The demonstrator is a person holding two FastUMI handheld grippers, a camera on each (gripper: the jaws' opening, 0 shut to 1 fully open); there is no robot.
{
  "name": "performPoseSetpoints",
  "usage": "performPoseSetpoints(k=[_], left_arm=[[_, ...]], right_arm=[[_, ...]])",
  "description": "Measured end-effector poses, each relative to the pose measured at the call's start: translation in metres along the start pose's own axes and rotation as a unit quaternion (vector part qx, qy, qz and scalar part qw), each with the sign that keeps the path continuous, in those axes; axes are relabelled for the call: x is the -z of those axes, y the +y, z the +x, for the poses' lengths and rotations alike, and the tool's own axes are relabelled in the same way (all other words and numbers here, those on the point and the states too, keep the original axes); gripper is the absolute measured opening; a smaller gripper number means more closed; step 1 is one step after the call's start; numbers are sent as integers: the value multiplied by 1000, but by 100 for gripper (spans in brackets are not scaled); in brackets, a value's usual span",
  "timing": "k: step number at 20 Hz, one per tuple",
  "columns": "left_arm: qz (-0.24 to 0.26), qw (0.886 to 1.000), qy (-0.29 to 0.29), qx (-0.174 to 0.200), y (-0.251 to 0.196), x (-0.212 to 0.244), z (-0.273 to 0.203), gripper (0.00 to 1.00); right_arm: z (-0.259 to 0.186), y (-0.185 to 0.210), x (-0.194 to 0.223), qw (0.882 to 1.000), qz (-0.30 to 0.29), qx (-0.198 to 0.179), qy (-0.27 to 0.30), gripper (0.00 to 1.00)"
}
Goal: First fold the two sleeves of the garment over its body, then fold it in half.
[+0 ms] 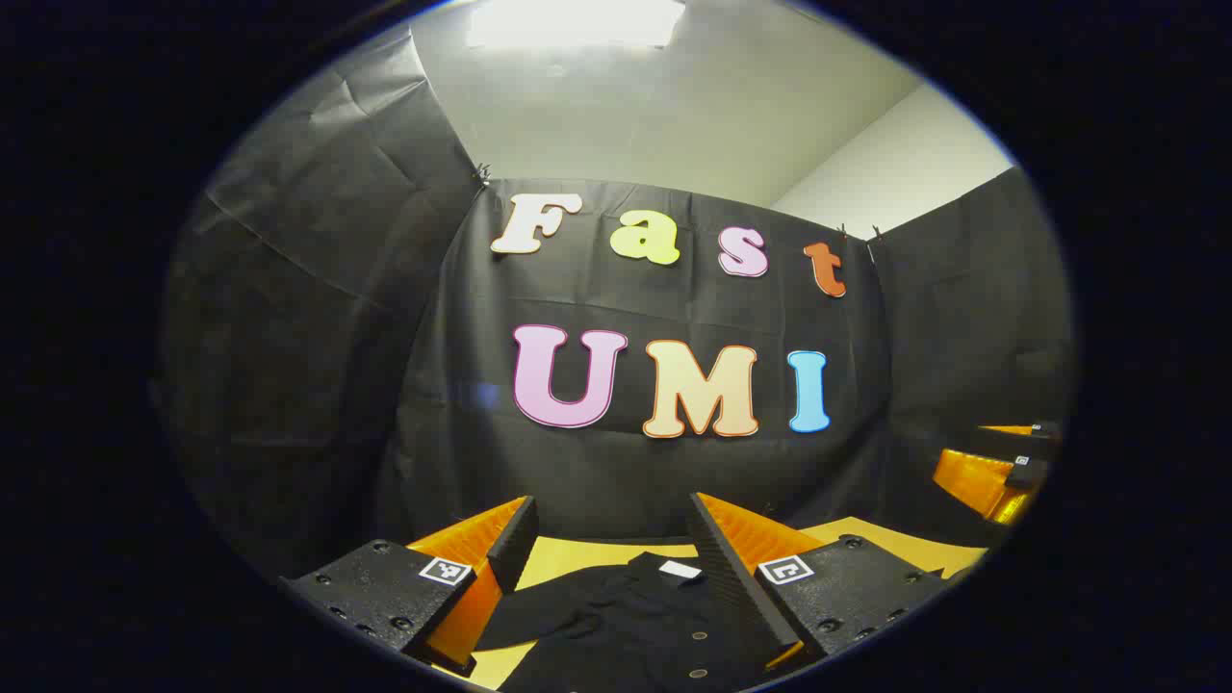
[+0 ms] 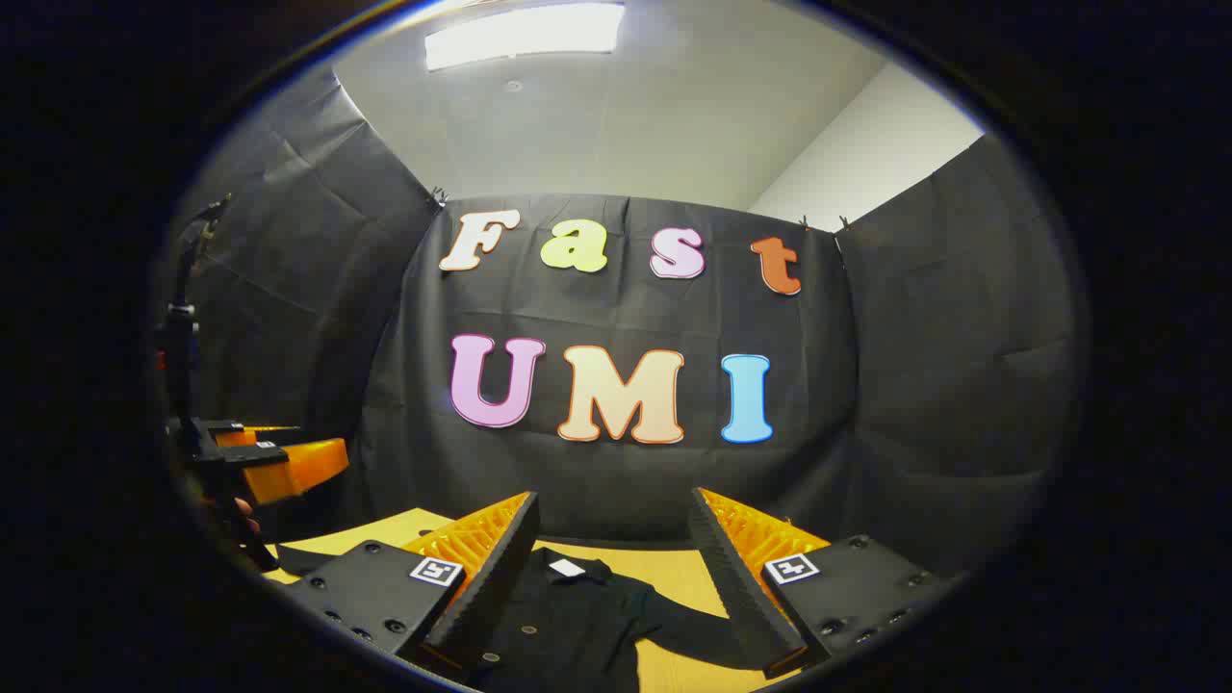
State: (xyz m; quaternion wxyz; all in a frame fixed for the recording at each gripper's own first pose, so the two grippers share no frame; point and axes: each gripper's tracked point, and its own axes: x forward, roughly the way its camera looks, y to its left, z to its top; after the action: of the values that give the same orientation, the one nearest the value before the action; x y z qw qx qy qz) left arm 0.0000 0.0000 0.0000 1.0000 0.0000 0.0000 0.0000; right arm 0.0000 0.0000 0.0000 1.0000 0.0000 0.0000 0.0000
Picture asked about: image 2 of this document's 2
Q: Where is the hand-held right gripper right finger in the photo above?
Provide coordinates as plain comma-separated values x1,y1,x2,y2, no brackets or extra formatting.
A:
686,487,966,680

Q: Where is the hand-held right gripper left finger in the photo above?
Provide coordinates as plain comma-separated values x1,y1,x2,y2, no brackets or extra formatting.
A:
285,491,542,686

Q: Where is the black button shirt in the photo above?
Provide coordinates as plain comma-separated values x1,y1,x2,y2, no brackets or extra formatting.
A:
274,544,771,693

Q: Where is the black backdrop cloth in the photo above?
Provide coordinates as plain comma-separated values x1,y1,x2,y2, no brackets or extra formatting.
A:
159,63,1084,578

